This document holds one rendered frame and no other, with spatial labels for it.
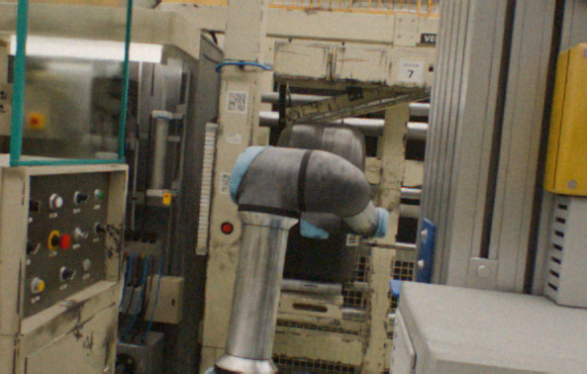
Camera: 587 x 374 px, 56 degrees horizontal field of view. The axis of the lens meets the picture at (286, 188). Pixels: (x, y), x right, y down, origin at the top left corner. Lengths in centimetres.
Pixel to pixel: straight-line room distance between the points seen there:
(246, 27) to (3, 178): 103
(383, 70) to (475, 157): 166
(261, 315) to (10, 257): 59
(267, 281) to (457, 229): 50
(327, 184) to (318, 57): 129
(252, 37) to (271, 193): 108
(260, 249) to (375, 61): 135
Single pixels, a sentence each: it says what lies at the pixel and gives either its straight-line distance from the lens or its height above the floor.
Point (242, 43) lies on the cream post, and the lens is 199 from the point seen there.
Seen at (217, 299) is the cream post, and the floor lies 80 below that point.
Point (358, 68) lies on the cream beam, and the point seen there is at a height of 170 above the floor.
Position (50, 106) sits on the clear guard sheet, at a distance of 141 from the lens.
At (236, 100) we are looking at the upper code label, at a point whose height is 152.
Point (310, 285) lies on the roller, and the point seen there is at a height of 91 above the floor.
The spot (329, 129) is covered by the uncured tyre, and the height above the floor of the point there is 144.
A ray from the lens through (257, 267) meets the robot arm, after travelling 99.
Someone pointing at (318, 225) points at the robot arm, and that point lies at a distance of 138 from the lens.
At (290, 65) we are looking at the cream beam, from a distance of 222.
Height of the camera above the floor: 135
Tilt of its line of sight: 4 degrees down
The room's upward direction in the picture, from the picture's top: 5 degrees clockwise
